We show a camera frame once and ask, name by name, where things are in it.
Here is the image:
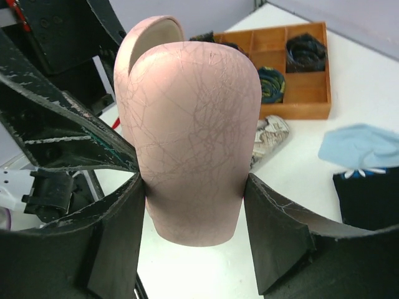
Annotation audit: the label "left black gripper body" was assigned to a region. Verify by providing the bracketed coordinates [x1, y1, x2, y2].
[1, 0, 119, 115]

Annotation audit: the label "pink glasses case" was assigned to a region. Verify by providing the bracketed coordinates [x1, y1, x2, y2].
[113, 16, 261, 247]

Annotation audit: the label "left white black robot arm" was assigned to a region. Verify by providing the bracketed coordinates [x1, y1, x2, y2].
[1, 1, 138, 222]

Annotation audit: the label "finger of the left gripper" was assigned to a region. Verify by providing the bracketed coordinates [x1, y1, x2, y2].
[1, 33, 138, 172]
[87, 0, 126, 47]

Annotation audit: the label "crumpled light blue cloth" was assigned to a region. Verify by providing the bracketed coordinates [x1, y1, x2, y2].
[318, 124, 398, 169]

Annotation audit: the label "black folded cloth pouch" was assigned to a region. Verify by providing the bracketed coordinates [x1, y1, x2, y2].
[332, 167, 398, 230]

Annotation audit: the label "wooden compartment tray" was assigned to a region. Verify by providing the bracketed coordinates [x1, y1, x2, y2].
[214, 22, 332, 120]

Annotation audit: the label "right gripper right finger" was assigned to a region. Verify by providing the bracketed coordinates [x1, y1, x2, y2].
[244, 174, 398, 298]

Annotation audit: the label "red sunglasses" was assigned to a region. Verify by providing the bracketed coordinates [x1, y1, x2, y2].
[112, 117, 120, 130]

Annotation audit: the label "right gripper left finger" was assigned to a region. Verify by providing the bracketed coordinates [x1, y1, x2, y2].
[1, 174, 146, 298]

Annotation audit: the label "marble pattern glasses case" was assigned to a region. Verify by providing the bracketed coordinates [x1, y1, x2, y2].
[250, 115, 290, 169]

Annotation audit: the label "rolled green black belt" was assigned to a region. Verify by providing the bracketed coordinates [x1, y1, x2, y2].
[189, 31, 215, 43]

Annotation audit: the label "rolled blue yellow belt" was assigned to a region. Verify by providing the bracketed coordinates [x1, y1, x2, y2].
[257, 67, 286, 104]

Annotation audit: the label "rolled black belt top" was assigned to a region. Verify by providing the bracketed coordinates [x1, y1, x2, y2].
[286, 33, 327, 73]

